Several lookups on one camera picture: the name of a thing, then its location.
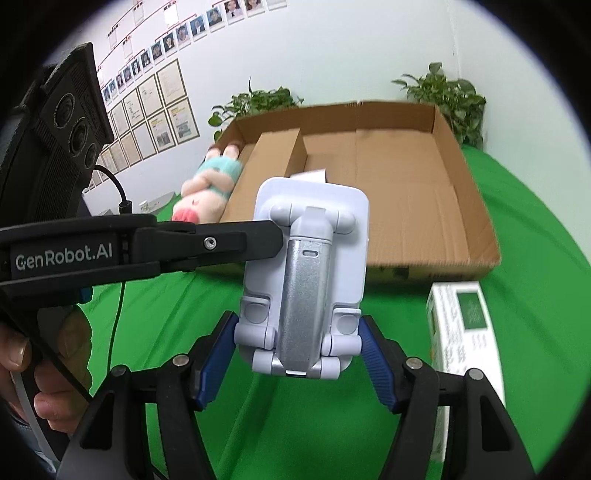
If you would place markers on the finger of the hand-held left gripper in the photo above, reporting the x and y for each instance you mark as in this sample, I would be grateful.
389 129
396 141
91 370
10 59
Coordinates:
221 242

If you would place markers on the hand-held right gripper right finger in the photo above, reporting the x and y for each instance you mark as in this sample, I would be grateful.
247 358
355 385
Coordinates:
378 369

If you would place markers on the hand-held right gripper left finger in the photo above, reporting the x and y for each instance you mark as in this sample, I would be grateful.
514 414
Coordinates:
212 369

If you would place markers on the pink pig plush toy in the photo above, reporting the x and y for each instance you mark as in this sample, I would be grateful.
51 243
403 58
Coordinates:
207 189

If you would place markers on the white folding phone stand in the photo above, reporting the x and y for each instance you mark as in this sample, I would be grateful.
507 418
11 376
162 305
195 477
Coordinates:
304 277

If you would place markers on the large cardboard box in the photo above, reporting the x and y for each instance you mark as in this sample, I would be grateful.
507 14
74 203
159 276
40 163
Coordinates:
406 184

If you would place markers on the person's left hand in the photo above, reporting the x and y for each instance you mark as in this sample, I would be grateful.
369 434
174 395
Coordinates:
14 350

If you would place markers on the white green-label medicine box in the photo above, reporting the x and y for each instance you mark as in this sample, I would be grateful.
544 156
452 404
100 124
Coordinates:
461 332

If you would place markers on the large-leaf potted green plant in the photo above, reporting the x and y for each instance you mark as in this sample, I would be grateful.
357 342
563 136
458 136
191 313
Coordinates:
258 104

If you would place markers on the green tablecloth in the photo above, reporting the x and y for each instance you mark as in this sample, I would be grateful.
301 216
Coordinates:
531 323

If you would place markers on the row of portrait photos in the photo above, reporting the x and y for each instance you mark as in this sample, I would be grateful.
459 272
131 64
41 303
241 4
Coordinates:
184 34

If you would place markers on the small-leaf potted green plant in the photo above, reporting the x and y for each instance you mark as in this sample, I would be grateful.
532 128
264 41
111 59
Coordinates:
443 101

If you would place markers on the wall of framed certificates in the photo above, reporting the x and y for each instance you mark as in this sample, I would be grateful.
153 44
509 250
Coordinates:
157 115

